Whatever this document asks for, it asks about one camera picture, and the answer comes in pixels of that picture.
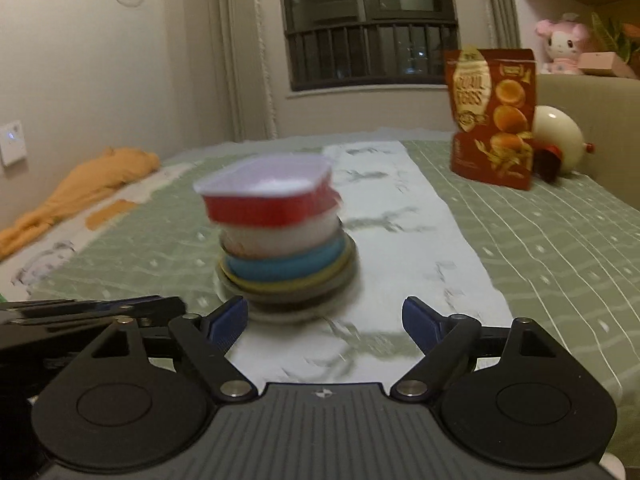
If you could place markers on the beige curtain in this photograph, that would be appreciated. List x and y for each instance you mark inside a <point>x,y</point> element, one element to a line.
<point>243,76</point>

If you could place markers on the potted plant with flowers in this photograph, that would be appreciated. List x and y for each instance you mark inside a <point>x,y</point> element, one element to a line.
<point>615,36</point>

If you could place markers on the orange cloth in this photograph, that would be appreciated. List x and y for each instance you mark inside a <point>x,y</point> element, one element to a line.
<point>86,185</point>

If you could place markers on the pink plush toy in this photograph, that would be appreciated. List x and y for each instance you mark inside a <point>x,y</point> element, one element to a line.
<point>564,43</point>

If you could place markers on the blue enamel bowl black rim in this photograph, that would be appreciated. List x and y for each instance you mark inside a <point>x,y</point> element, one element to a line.
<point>290,267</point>

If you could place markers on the white paper bowl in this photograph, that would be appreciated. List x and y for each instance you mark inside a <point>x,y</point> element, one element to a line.
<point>259,243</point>

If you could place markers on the yellow rimmed plate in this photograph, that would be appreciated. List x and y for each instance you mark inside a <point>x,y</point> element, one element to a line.
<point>313,279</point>

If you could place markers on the white wall switch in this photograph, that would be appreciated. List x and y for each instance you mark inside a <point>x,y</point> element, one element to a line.
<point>12,143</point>

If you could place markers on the dark barred window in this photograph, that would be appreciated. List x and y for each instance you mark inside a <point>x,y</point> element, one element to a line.
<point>345,43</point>

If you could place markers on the green checked tablecloth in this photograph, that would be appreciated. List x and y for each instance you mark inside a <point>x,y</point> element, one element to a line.
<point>566,256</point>

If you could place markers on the stainless steel bowl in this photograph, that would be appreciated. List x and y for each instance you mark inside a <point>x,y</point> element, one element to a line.
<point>301,300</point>

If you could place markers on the white deer table runner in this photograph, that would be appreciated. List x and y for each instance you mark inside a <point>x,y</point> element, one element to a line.
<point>408,245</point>

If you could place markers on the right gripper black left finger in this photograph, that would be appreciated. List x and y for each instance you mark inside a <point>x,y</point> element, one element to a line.
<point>166,354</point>

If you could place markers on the beige sofa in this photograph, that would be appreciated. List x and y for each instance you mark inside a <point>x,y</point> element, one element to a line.
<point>607,111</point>

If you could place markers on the pink box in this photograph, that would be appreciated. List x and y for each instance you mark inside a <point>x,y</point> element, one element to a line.
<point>605,64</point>

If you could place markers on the quail eggs snack bag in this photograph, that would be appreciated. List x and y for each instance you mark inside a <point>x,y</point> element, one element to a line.
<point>492,96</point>

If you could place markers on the red rectangular foil tray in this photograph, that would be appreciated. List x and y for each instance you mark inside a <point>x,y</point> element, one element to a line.
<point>269,191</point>

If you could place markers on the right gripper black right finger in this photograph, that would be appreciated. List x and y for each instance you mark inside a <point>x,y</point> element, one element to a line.
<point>452,345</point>

